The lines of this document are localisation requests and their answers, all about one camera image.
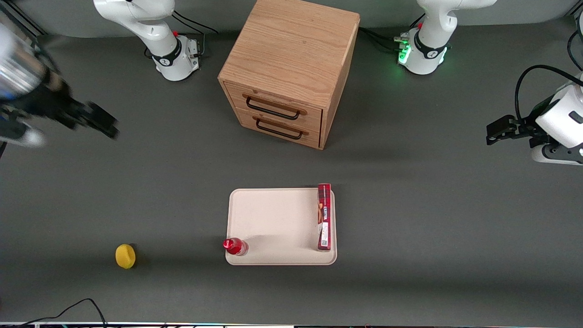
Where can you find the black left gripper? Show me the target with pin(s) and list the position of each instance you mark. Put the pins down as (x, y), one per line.
(524, 125)

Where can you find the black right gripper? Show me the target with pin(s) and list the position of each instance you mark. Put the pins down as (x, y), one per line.
(51, 104)

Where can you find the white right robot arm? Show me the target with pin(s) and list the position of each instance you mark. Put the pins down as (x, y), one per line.
(155, 27)

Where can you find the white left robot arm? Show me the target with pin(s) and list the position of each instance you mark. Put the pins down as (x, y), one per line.
(432, 32)

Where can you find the red-capped coke bottle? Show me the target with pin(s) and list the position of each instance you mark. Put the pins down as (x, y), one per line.
(234, 246)

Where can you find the cream plastic tray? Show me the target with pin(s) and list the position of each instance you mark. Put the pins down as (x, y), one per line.
(273, 218)

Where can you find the yellow lemon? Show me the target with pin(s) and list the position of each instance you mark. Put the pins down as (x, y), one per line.
(125, 256)

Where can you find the red cardboard snack box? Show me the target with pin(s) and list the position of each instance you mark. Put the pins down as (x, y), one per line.
(324, 218)

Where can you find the wooden drawer cabinet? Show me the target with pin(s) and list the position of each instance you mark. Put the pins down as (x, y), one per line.
(291, 45)

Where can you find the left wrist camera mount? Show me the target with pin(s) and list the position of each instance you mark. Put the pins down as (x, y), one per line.
(560, 156)

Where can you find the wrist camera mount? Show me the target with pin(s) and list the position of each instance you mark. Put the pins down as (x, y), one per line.
(27, 136)
(560, 156)

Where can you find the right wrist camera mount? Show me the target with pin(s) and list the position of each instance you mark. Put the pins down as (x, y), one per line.
(27, 136)

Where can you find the aluminium frame profile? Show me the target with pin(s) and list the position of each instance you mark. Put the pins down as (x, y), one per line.
(18, 18)

